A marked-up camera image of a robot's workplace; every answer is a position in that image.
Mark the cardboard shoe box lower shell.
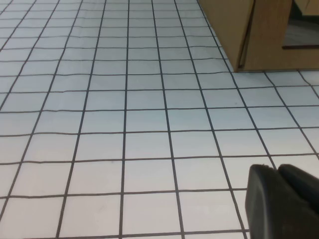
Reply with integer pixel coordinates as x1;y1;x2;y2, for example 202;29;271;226
198;0;255;73

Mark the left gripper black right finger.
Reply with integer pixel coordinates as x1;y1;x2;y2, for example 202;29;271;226
277;163;319;214

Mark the white grid-pattern tablecloth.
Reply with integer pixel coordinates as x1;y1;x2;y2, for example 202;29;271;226
0;0;319;239

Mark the cardboard drawer, handle above window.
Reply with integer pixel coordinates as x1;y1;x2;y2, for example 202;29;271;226
238;0;319;73

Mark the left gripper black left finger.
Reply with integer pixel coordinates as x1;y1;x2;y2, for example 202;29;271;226
245;163;319;239

